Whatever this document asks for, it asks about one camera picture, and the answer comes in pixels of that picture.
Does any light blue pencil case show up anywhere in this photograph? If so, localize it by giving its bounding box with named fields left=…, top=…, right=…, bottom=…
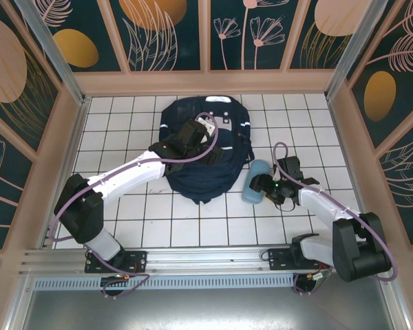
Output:
left=241, top=159, right=272, bottom=204

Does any navy blue student backpack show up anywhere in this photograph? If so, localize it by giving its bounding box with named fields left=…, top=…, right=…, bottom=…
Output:
left=160, top=95, right=255, bottom=206

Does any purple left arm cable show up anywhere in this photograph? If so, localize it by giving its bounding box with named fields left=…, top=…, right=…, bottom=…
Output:
left=47, top=112, right=220, bottom=300

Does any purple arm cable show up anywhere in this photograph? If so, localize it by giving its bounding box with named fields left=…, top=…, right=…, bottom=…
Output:
left=273, top=142, right=399, bottom=296
left=47, top=112, right=220, bottom=300

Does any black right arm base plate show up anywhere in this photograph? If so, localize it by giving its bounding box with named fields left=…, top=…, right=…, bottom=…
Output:
left=267, top=246, right=330, bottom=272

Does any aluminium side rail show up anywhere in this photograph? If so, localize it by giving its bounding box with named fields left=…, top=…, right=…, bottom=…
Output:
left=326, top=97, right=379, bottom=244
left=37, top=98, right=92, bottom=249

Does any aluminium mounting rail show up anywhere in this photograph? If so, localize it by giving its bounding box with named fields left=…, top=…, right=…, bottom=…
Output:
left=19, top=243, right=399, bottom=276

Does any grey slotted cable duct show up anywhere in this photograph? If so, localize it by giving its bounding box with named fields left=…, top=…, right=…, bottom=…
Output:
left=32, top=274, right=297, bottom=290

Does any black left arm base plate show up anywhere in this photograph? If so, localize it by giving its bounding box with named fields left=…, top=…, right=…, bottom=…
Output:
left=85, top=250, right=148, bottom=275

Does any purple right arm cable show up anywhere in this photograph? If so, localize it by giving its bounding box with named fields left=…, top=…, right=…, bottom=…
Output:
left=273, top=142, right=399, bottom=296

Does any aluminium frame post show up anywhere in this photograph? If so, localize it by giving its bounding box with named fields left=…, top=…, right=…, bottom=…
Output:
left=13, top=0, right=92, bottom=106
left=325, top=0, right=390, bottom=101

